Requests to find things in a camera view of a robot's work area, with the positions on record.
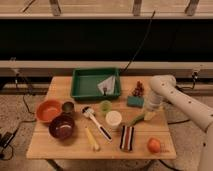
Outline yellow banana toy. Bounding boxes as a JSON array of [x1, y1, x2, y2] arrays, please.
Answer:
[[85, 127, 100, 151]]

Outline teal sponge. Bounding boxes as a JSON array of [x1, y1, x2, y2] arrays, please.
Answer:
[[127, 96, 144, 108]]

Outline white folded cloth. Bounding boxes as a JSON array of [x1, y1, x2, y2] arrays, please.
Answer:
[[97, 76, 115, 96]]

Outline black floor cable left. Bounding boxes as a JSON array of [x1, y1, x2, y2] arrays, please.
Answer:
[[0, 71, 38, 160]]

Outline white cup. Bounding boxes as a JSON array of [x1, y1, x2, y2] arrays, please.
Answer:
[[105, 111, 122, 130]]

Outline black cable to tray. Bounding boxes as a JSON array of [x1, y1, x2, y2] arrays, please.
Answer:
[[119, 10, 157, 75]]

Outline orange bowl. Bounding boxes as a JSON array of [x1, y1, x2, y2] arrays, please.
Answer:
[[36, 99, 62, 123]]

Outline green pepper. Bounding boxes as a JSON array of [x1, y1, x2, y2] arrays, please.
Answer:
[[128, 114, 145, 126]]

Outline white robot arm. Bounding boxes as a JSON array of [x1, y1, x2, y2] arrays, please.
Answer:
[[145, 75, 213, 171]]

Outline brown grape bunch toy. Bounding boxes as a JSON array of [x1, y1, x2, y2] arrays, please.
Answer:
[[132, 81, 144, 97]]

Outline black cable by arm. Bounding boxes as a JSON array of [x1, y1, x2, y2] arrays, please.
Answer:
[[167, 117, 191, 126]]

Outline purple bowl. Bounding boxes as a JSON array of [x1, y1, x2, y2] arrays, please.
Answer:
[[49, 115, 75, 140]]

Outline orange fruit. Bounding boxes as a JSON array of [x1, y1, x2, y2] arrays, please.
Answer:
[[147, 138, 161, 153]]

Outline small metal cup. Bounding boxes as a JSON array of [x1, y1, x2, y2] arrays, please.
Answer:
[[62, 101, 75, 115]]

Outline green plastic tray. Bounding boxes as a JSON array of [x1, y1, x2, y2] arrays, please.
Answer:
[[70, 68, 121, 101]]

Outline small green cup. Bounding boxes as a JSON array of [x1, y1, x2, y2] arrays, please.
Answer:
[[100, 100, 112, 115]]

